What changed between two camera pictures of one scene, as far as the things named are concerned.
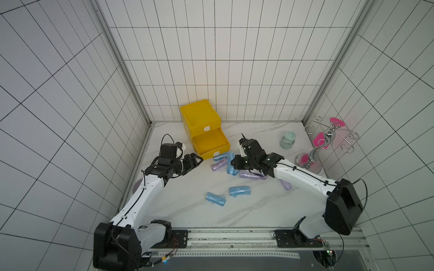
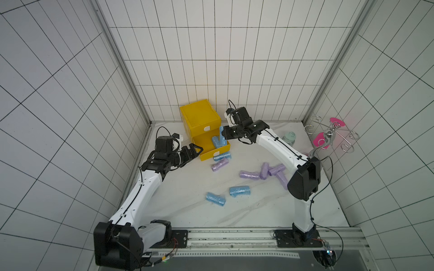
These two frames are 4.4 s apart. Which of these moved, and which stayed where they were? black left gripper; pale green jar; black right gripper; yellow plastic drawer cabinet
Moved: black right gripper; black left gripper
Stayed: pale green jar; yellow plastic drawer cabinet
